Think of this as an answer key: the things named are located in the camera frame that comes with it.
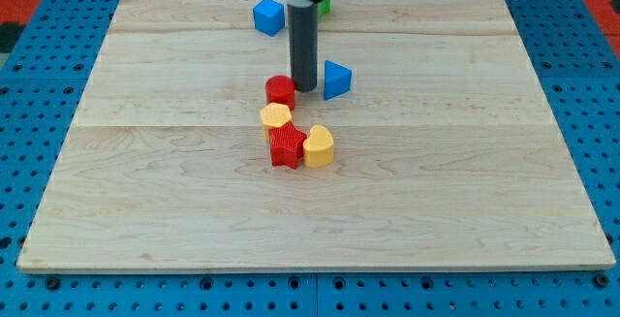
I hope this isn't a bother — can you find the green heart block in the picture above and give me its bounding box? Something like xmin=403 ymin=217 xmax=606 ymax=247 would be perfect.
xmin=318 ymin=0 xmax=331 ymax=18

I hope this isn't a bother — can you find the wooden board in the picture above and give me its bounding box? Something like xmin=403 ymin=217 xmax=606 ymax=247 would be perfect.
xmin=17 ymin=0 xmax=615 ymax=274

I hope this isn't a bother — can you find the red cylinder block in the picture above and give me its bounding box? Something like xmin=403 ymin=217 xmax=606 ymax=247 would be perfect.
xmin=264 ymin=75 xmax=295 ymax=111

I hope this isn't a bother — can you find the yellow hexagon block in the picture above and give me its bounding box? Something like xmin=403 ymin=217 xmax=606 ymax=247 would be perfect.
xmin=260 ymin=103 xmax=293 ymax=142

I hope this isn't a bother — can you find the blue triangle block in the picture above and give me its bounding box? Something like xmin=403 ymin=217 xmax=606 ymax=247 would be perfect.
xmin=324 ymin=60 xmax=353 ymax=100

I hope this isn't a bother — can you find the yellow heart block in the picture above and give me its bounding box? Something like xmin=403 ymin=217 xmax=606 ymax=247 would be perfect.
xmin=303 ymin=124 xmax=334 ymax=168

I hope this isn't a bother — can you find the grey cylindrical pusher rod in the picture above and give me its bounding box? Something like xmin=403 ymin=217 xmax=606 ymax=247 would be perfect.
xmin=287 ymin=0 xmax=318 ymax=92

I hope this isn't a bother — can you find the red star block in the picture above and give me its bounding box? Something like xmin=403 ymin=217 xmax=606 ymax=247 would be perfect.
xmin=268 ymin=122 xmax=307 ymax=170

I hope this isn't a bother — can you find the blue cube block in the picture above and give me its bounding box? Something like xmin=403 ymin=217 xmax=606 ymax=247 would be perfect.
xmin=253 ymin=0 xmax=285 ymax=37

